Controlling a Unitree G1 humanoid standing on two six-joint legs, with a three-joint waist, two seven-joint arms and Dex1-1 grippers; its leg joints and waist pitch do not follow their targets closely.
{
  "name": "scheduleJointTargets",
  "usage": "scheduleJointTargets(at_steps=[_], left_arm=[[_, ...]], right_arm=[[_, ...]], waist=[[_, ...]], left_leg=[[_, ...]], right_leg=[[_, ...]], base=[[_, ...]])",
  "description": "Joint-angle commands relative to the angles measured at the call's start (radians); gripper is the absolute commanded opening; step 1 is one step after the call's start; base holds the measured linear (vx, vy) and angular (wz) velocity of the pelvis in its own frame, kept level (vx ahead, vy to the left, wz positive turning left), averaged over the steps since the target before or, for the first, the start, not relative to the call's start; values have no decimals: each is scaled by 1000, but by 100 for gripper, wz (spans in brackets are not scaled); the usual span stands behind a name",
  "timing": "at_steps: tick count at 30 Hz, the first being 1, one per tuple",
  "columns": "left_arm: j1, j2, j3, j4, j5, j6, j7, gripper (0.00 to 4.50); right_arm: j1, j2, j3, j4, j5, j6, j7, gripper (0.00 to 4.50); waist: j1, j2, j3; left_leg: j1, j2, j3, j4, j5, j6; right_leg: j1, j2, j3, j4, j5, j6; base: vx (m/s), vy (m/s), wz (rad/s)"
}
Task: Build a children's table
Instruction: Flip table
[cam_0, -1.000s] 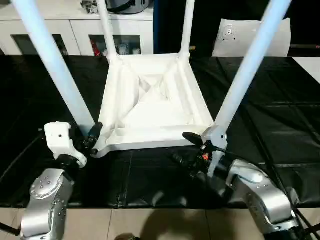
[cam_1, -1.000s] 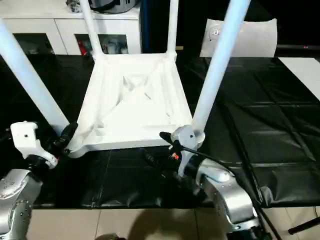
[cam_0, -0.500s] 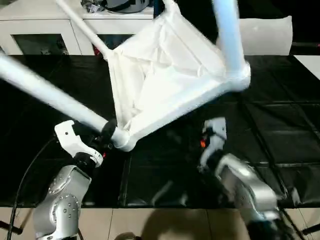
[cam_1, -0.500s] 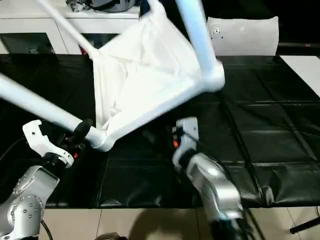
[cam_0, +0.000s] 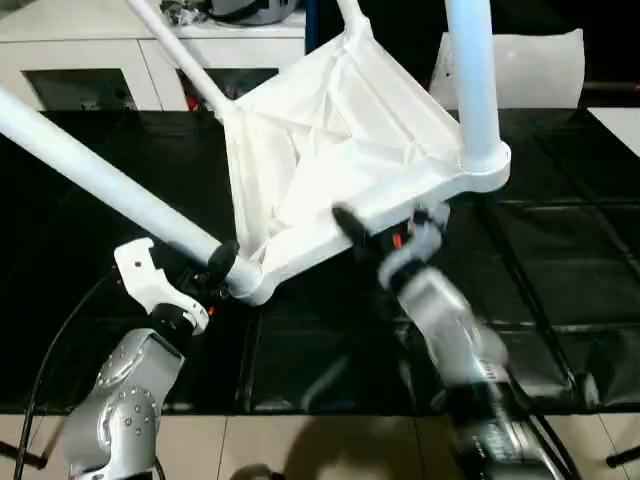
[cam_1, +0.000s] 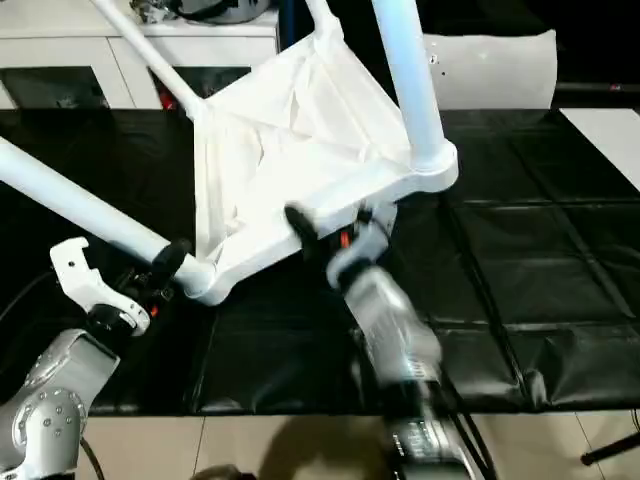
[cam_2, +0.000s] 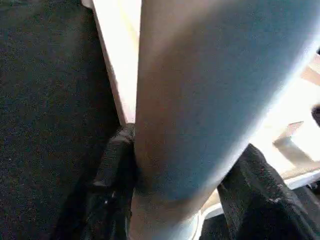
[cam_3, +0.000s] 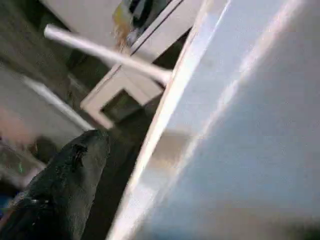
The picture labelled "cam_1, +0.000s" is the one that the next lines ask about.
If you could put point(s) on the white plastic table top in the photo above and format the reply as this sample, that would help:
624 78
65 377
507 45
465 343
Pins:
300 125

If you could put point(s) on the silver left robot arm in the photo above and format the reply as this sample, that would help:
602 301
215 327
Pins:
55 390

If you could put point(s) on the red packet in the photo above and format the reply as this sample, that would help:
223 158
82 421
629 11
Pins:
167 101

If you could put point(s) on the black table mat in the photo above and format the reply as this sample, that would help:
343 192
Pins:
525 250

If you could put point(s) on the black cabinet with gold label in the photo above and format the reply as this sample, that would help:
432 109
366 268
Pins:
360 30

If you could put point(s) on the grey round bag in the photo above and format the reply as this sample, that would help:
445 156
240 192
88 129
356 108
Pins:
225 9

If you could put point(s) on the white sideboard cabinet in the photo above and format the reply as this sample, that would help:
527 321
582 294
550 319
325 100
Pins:
60 50

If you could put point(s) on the black bundle in plastic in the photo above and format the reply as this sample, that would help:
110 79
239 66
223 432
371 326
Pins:
150 10

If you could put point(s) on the white flat board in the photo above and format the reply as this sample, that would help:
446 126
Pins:
610 140

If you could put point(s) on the black stand leg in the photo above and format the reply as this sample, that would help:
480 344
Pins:
612 447

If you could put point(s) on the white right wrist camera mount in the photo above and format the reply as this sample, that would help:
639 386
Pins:
370 235

